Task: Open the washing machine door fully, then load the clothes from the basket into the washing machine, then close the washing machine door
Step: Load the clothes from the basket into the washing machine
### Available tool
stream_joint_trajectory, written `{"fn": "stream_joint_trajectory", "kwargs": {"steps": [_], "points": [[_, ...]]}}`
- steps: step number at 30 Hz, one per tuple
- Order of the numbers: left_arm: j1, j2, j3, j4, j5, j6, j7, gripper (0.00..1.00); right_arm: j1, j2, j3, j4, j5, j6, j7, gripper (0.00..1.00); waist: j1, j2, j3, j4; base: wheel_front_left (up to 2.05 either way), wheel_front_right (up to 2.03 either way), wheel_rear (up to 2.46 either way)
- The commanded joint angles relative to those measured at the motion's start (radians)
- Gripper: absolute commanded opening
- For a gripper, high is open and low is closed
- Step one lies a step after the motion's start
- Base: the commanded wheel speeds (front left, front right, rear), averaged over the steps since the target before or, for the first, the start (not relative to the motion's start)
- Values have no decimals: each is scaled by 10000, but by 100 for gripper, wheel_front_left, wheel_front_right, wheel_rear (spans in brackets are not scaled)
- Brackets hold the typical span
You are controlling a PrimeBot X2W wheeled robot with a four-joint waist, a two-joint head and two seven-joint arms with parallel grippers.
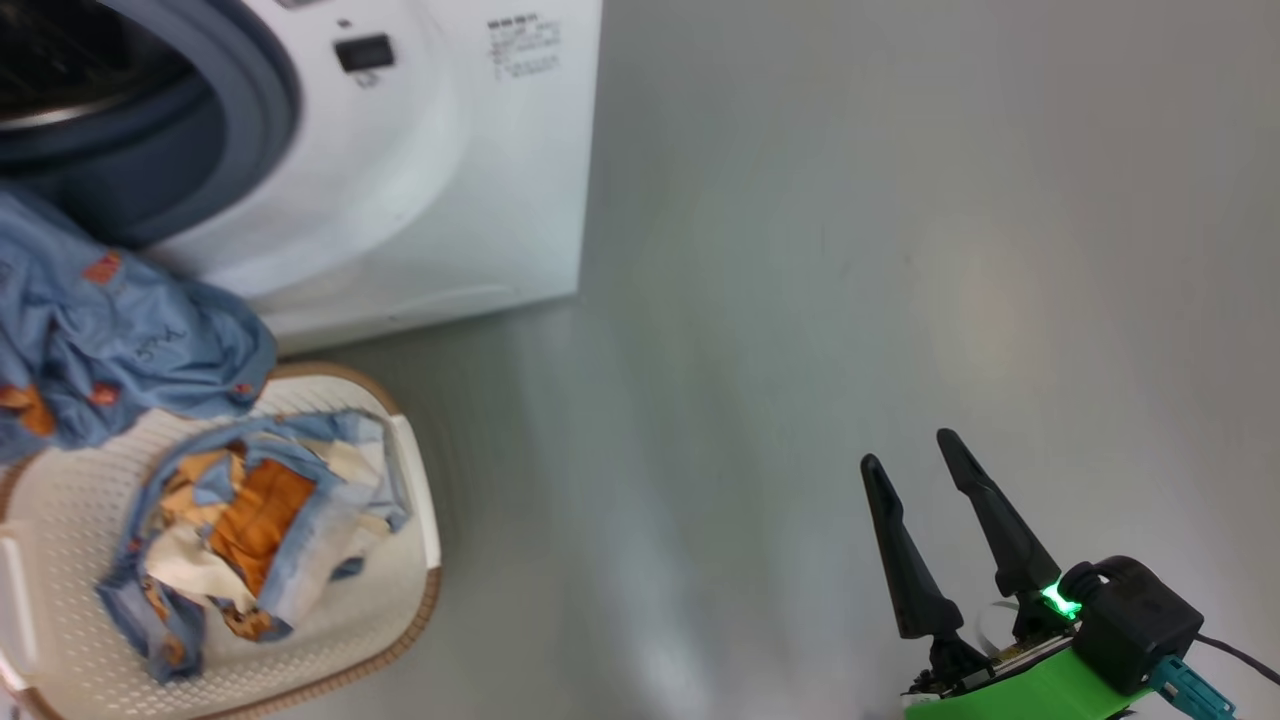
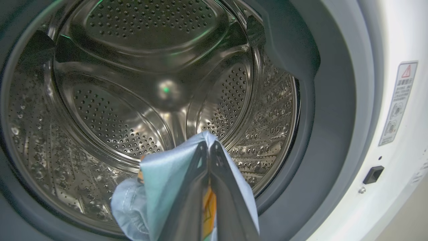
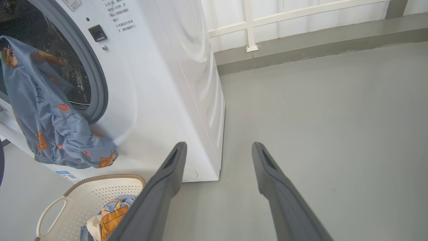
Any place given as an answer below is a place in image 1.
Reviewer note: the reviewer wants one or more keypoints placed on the white Hisense washing machine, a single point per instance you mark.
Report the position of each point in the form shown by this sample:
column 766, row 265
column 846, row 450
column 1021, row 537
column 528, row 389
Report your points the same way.
column 450, row 200

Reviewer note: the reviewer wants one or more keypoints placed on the grey rubber door gasket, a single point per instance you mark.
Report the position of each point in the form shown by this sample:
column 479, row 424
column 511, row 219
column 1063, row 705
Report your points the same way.
column 250, row 120

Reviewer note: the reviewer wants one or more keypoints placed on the cream perforated laundry basket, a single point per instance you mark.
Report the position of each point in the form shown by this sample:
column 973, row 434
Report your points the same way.
column 390, row 620

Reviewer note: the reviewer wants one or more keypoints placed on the blue cream orange garment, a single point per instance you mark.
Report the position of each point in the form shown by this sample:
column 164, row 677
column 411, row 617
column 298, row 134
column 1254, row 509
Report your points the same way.
column 260, row 520

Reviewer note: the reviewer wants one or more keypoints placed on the black door latch socket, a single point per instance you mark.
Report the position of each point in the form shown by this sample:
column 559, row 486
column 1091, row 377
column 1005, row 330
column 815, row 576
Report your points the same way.
column 364, row 52

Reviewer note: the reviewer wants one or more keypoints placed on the blue cartoon print garment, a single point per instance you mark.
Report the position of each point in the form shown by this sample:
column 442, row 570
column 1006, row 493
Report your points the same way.
column 120, row 330

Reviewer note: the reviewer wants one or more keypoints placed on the small printed text label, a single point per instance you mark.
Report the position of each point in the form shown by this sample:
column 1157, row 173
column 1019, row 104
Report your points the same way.
column 524, row 46

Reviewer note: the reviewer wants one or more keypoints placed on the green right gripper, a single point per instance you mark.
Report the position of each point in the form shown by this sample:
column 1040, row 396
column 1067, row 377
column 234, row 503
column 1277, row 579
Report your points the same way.
column 1040, row 690

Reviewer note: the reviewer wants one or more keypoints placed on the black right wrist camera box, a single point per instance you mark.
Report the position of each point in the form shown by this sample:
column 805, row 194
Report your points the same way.
column 1140, row 620

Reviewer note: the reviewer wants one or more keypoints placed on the steel washing machine drum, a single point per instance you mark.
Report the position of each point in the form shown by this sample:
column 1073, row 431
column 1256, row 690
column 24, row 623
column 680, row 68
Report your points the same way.
column 70, row 70

